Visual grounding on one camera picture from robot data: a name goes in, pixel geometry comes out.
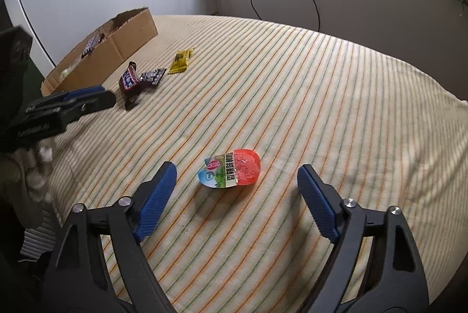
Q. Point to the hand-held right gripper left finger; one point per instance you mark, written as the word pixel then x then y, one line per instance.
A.
pixel 157 203

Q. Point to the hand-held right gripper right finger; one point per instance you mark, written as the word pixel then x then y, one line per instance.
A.
pixel 318 203

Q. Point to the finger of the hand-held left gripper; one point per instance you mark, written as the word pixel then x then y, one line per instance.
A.
pixel 98 101
pixel 87 91

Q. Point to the brown chocolate bar packet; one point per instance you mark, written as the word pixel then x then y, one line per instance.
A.
pixel 93 44
pixel 129 82

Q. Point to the brown cardboard box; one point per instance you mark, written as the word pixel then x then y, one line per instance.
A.
pixel 124 38

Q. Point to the orange jelly cup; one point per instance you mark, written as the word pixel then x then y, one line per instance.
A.
pixel 234 168

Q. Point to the person's left forearm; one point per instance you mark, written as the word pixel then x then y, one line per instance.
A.
pixel 33 185

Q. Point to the pale snack packet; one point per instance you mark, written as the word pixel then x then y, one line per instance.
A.
pixel 69 69

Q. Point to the dark patterned candy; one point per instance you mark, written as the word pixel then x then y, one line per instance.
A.
pixel 153 76

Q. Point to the yellow snack packet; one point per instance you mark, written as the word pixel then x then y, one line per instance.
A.
pixel 181 60

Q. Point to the striped blanket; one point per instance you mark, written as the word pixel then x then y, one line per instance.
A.
pixel 292 97

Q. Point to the grey striped cloth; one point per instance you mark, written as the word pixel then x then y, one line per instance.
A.
pixel 40 236

